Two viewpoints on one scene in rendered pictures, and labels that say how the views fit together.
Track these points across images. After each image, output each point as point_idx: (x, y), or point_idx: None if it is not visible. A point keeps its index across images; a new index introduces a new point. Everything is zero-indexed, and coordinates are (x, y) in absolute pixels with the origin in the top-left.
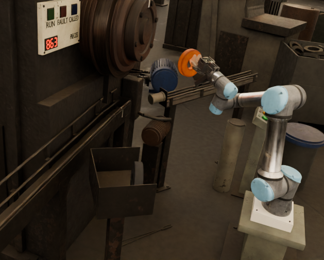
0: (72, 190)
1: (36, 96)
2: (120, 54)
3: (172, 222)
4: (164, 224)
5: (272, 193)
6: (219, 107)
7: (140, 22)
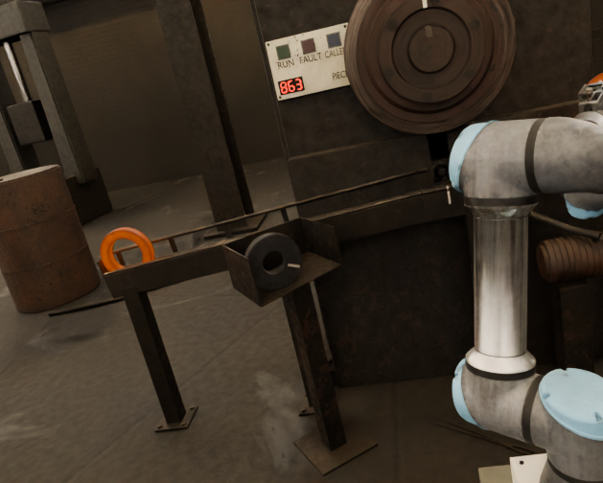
0: (369, 294)
1: (288, 149)
2: (382, 93)
3: (545, 452)
4: (527, 446)
5: (461, 399)
6: (568, 196)
7: (408, 37)
